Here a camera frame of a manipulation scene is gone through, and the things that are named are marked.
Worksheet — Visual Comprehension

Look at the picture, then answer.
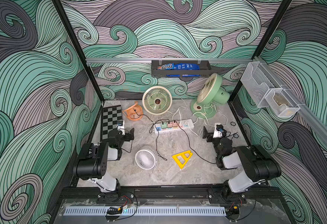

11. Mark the blue snack packet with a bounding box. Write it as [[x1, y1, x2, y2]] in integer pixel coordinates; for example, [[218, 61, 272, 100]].
[[157, 63, 200, 71]]

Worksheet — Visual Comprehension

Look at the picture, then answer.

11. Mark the cream round desk fan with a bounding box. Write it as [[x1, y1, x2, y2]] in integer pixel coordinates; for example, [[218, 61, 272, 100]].
[[142, 86, 172, 115]]

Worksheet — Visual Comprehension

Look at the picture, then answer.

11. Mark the white small fan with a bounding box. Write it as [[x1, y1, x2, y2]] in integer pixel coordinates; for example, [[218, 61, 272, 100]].
[[134, 145, 158, 170]]

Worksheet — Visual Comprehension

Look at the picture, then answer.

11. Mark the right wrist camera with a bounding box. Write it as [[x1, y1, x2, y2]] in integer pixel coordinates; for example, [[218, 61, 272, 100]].
[[213, 123, 227, 138]]

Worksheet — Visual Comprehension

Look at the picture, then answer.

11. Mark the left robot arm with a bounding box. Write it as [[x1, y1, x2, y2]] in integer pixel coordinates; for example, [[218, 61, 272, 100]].
[[73, 128, 135, 193]]

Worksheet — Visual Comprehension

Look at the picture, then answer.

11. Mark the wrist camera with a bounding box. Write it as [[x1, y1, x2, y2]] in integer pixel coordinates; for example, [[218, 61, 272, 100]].
[[116, 120, 125, 132], [213, 123, 227, 138]]

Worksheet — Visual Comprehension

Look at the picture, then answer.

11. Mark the white ventilation grille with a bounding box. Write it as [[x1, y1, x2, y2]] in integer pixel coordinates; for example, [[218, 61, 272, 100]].
[[63, 206, 226, 217]]

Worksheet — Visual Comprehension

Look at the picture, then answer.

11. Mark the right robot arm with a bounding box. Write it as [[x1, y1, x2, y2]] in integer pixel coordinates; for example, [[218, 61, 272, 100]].
[[202, 124, 282, 193]]

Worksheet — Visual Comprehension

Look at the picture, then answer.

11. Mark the clear plastic bin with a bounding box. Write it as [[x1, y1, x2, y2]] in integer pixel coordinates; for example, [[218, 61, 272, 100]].
[[241, 61, 300, 119]]

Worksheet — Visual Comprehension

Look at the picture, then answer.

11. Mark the black wall basket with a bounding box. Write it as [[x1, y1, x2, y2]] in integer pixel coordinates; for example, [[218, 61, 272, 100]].
[[151, 60, 213, 77]]

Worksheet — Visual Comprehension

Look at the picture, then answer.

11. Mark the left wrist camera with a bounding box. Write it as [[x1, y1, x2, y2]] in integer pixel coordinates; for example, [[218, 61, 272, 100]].
[[116, 120, 125, 132]]

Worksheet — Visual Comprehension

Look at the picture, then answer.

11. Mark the yellow triangle frame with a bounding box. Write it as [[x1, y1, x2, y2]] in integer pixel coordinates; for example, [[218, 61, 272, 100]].
[[172, 150, 193, 169]]

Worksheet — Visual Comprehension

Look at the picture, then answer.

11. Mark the white fan power cable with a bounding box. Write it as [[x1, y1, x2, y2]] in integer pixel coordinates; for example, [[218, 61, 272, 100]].
[[163, 97, 226, 136]]

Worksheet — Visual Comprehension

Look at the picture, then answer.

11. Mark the chessboard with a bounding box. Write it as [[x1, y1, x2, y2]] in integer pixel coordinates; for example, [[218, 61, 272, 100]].
[[100, 105, 122, 141]]

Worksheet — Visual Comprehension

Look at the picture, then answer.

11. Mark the black USB cable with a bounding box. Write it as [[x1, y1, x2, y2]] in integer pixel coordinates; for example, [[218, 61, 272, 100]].
[[134, 108, 217, 165]]

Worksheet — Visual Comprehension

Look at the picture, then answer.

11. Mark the green desk fan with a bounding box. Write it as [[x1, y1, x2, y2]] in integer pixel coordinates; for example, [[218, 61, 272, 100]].
[[191, 73, 230, 119]]

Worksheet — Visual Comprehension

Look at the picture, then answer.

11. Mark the white power strip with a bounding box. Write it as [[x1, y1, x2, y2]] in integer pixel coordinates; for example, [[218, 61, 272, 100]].
[[152, 119, 194, 135]]

